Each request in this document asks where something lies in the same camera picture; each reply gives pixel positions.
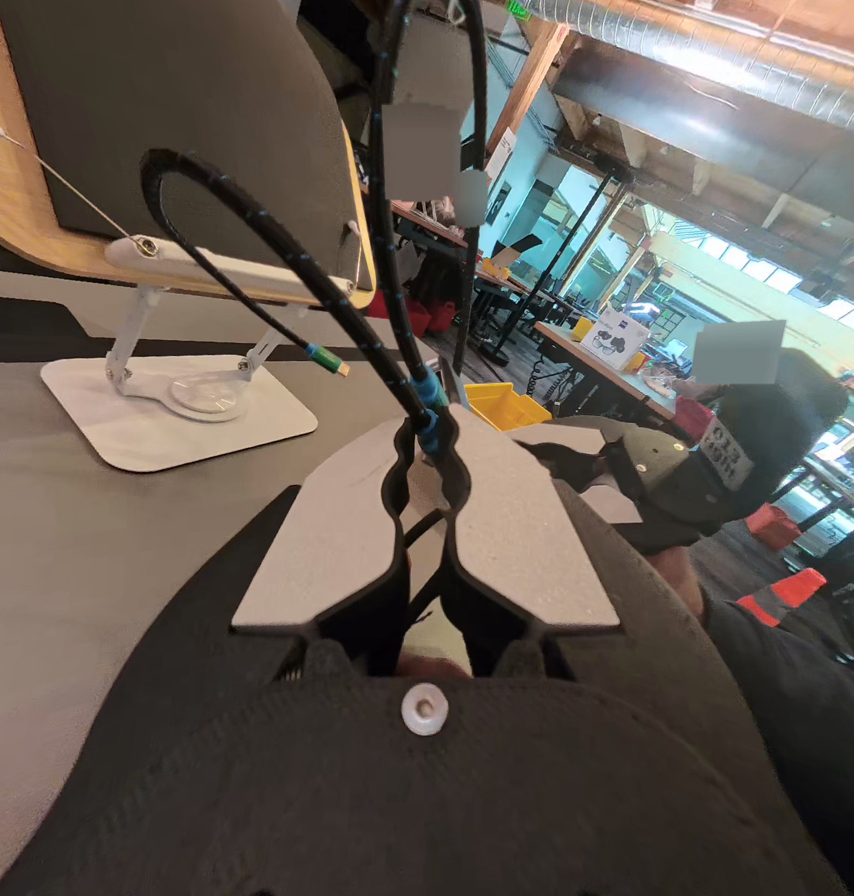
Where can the person's right forearm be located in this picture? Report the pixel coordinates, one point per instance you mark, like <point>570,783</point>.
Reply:
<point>805,728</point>

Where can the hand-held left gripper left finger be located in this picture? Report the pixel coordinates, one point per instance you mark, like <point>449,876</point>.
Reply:
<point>322,553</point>

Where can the wooden table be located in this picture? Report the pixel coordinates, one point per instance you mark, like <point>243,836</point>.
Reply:
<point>567,343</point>

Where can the white printed box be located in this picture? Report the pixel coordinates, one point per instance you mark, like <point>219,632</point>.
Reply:
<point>616,343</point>

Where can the yellow plastic bin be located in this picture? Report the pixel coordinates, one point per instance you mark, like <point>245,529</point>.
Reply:
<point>508,409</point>

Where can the person's right hand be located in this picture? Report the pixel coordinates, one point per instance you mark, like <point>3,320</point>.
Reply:
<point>679,577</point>

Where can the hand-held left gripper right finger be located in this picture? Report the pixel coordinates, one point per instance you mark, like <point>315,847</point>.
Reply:
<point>532,553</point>

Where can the grey panel with wooden rim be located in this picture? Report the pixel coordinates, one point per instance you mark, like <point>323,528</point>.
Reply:
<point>189,112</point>

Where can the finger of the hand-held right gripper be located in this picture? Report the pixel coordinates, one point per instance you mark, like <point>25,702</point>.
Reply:
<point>616,504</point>
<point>560,438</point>

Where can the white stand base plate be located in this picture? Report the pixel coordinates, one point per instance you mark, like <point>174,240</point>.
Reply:
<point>119,434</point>

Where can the orange cone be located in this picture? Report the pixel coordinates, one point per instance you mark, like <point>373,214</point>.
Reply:
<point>784,595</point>

